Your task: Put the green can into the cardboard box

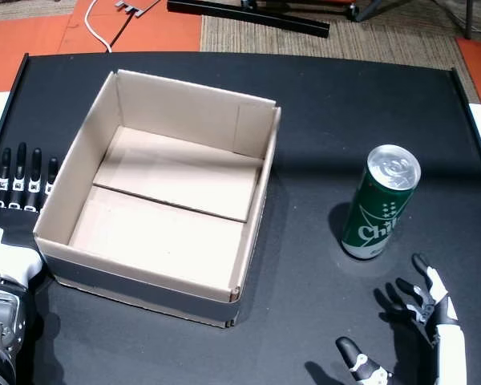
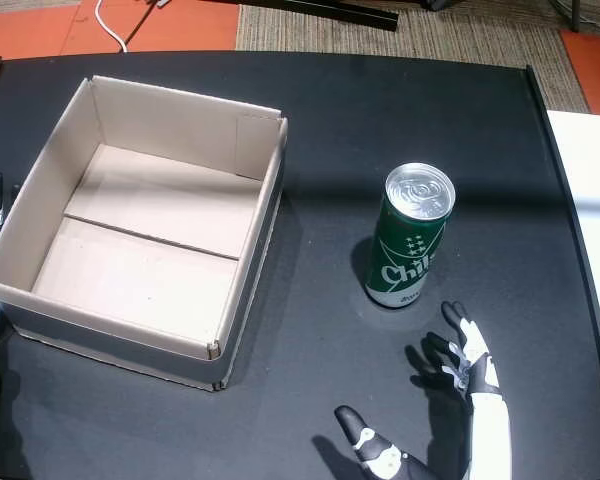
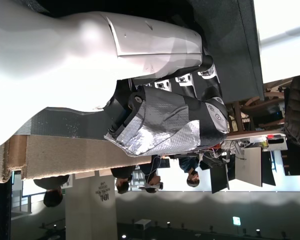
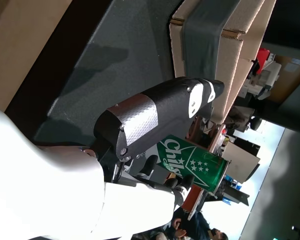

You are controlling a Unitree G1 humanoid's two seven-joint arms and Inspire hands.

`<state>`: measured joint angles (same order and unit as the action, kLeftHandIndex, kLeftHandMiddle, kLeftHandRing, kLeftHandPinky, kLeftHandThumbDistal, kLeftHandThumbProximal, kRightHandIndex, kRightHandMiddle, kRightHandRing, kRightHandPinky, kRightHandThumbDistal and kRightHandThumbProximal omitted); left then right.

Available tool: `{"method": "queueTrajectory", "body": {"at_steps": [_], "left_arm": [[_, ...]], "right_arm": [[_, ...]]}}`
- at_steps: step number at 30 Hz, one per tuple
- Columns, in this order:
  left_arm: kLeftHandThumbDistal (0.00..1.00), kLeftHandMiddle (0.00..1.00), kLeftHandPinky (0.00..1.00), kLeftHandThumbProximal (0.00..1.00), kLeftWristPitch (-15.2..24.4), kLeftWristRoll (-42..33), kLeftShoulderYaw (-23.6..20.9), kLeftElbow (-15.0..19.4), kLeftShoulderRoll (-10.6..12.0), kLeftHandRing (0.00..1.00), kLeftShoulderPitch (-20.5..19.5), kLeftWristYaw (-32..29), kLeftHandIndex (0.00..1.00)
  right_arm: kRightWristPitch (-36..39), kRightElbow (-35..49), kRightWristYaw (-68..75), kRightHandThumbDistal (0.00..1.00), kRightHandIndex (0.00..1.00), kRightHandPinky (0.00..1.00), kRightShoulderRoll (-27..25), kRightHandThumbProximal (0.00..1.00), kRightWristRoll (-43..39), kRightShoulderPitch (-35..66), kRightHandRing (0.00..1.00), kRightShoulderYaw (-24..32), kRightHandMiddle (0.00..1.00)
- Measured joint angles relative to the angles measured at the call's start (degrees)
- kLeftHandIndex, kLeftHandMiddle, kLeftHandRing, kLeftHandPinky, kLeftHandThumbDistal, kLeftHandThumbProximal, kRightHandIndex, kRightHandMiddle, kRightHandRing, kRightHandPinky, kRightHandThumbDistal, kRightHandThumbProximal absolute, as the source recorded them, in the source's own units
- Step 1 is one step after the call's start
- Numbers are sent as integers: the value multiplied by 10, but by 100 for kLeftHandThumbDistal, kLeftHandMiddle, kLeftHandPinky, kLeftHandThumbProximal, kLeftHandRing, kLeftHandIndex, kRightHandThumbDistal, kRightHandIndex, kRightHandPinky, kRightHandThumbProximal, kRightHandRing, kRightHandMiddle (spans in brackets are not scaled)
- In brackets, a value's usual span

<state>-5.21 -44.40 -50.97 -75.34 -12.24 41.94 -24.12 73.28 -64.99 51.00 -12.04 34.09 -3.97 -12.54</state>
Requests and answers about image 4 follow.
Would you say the green soda can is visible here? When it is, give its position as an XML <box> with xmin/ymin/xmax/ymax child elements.
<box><xmin>152</xmin><ymin>134</ymin><xmax>231</xmax><ymax>193</ymax></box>

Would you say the cardboard paper box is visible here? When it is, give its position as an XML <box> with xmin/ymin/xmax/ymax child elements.
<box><xmin>168</xmin><ymin>0</ymin><xmax>277</xmax><ymax>125</ymax></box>

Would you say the white panel board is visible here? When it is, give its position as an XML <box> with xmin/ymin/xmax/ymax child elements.
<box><xmin>223</xmin><ymin>141</ymin><xmax>262</xmax><ymax>184</ymax></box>

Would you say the black office chair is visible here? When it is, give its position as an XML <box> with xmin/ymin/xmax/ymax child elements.
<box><xmin>248</xmin><ymin>116</ymin><xmax>263</xmax><ymax>131</ymax></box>

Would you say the seated person dark blue top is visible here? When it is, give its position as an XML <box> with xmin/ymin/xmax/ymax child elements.
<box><xmin>162</xmin><ymin>207</ymin><xmax>212</xmax><ymax>240</ymax></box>

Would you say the red background object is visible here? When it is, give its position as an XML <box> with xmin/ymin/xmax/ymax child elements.
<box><xmin>255</xmin><ymin>48</ymin><xmax>276</xmax><ymax>75</ymax></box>

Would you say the person with glasses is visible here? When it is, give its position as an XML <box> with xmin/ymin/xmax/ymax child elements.
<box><xmin>207</xmin><ymin>227</ymin><xmax>230</xmax><ymax>240</ymax></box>

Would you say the brown background carton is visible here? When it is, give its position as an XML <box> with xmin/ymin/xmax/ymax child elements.
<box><xmin>266</xmin><ymin>54</ymin><xmax>300</xmax><ymax>104</ymax></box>

